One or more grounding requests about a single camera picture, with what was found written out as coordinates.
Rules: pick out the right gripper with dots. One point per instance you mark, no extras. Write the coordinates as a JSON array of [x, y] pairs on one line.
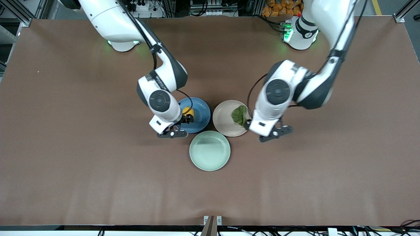
[[185, 120]]

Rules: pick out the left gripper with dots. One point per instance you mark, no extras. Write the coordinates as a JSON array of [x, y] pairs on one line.
[[248, 124]]

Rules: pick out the yellow lemon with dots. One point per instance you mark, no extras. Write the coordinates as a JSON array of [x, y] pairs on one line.
[[187, 110]]

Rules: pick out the green lettuce leaf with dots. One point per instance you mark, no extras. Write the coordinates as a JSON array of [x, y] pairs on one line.
[[239, 114]]

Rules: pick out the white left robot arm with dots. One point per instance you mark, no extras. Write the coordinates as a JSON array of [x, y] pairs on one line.
[[279, 91]]

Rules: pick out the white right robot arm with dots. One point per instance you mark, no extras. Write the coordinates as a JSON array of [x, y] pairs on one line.
[[164, 78]]

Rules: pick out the blue plate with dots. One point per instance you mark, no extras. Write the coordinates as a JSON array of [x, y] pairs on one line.
[[200, 114]]

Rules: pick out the beige pink plate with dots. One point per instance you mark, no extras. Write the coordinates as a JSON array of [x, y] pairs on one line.
[[224, 121]]

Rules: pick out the pale green plate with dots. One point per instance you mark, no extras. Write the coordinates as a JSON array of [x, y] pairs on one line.
[[209, 150]]

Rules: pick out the bag of oranges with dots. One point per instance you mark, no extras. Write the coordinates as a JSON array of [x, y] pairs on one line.
[[282, 8]]

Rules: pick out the white power strip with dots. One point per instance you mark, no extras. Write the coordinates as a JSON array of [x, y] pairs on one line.
[[141, 6]]

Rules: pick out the metal table edge bracket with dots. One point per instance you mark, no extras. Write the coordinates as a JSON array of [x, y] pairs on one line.
[[212, 224]]

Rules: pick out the aluminium frame profile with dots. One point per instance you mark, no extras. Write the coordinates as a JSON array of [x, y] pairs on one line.
[[23, 13], [405, 13]]

